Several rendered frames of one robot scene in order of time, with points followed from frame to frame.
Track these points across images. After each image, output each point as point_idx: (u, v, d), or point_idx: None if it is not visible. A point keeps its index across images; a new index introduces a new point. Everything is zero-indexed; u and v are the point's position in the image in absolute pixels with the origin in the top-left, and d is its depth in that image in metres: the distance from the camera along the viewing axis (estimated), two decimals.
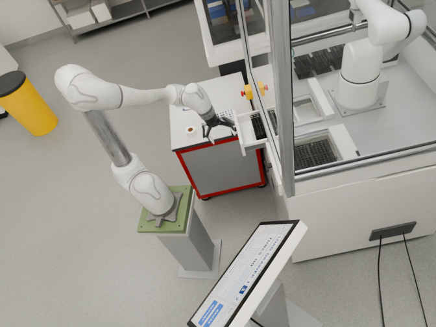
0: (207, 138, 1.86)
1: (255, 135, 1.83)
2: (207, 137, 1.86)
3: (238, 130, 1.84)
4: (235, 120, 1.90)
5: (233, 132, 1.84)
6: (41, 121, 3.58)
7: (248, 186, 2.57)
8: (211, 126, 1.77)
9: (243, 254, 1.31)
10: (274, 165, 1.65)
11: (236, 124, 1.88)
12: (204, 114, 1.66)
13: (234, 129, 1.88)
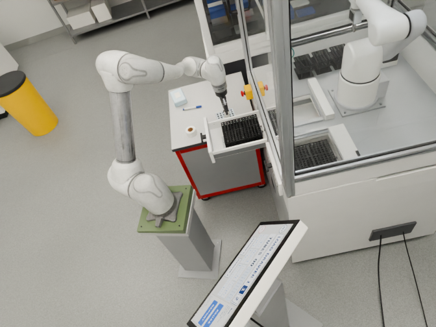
0: (224, 108, 2.08)
1: (224, 143, 1.85)
2: (224, 108, 2.08)
3: (207, 138, 1.86)
4: (205, 127, 1.91)
5: (224, 115, 2.08)
6: (41, 121, 3.58)
7: (248, 186, 2.57)
8: (218, 96, 1.99)
9: (243, 254, 1.31)
10: (274, 165, 1.65)
11: (206, 131, 1.89)
12: (211, 84, 1.89)
13: (204, 136, 1.89)
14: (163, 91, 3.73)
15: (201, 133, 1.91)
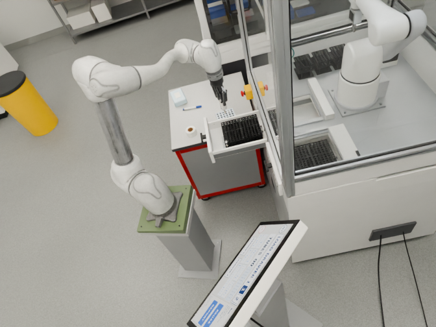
0: (219, 100, 1.88)
1: (224, 143, 1.85)
2: (218, 100, 1.87)
3: (207, 138, 1.86)
4: (205, 127, 1.91)
5: (222, 106, 1.88)
6: (41, 121, 3.58)
7: (248, 186, 2.57)
8: (213, 87, 1.78)
9: (243, 254, 1.31)
10: (274, 165, 1.65)
11: (206, 131, 1.89)
12: (206, 72, 1.68)
13: (204, 136, 1.89)
14: (163, 91, 3.73)
15: (201, 133, 1.91)
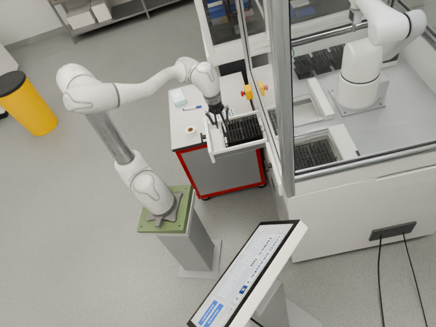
0: (217, 126, 1.77)
1: (224, 143, 1.85)
2: (217, 126, 1.76)
3: (207, 138, 1.86)
4: (205, 127, 1.91)
5: (224, 128, 1.78)
6: (41, 121, 3.58)
7: (248, 186, 2.57)
8: (214, 113, 1.67)
9: (243, 254, 1.31)
10: (274, 165, 1.65)
11: (206, 131, 1.89)
12: (211, 98, 1.56)
13: (204, 136, 1.89)
14: (163, 91, 3.73)
15: (201, 133, 1.91)
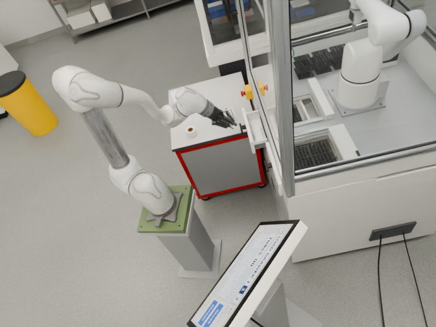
0: (231, 127, 1.86)
1: (265, 133, 1.83)
2: (230, 126, 1.86)
3: (248, 128, 1.84)
4: (244, 117, 1.89)
5: (236, 128, 1.86)
6: (41, 121, 3.58)
7: (248, 186, 2.57)
8: (217, 120, 1.78)
9: (243, 254, 1.31)
10: (274, 165, 1.65)
11: (246, 121, 1.87)
12: (202, 112, 1.69)
13: (244, 126, 1.88)
14: (163, 91, 3.73)
15: (240, 124, 1.89)
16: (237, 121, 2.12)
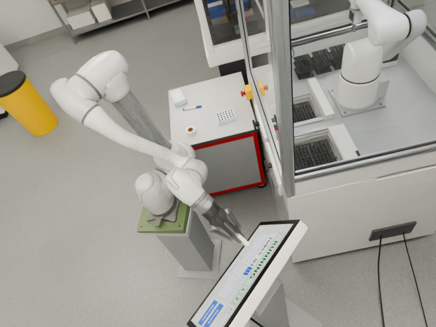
0: (237, 239, 1.32)
1: None
2: (237, 239, 1.32)
3: (261, 125, 1.83)
4: (257, 114, 1.89)
5: (245, 240, 1.32)
6: (41, 121, 3.58)
7: (248, 186, 2.57)
8: (218, 221, 1.29)
9: None
10: (274, 165, 1.65)
11: (259, 118, 1.87)
12: (200, 198, 1.26)
13: (257, 123, 1.87)
14: (163, 91, 3.73)
15: (254, 121, 1.89)
16: (237, 121, 2.12)
